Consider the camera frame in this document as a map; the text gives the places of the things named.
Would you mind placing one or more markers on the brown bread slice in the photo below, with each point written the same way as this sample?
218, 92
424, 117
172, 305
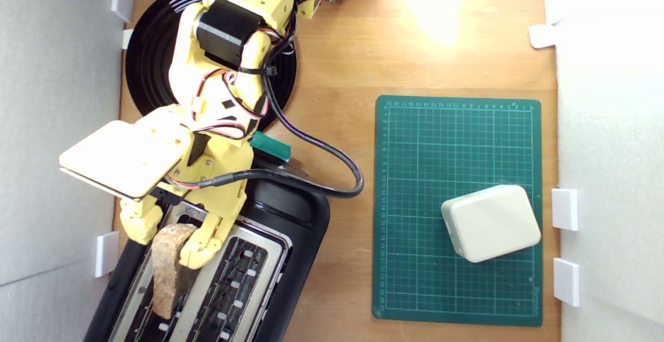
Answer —
168, 274

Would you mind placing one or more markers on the green toaster lever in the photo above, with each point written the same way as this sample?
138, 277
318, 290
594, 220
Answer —
270, 146

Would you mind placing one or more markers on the black two-slot toaster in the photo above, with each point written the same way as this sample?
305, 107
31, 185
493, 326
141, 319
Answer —
290, 228

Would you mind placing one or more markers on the black plate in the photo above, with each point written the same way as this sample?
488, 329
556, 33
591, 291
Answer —
150, 62

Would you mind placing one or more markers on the green cutting mat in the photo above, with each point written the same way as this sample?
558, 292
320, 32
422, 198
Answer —
415, 176

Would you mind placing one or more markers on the white block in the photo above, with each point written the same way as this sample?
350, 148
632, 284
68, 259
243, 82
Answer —
490, 222

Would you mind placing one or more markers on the yellow wrist camera mount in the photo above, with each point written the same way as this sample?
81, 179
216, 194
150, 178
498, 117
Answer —
124, 158

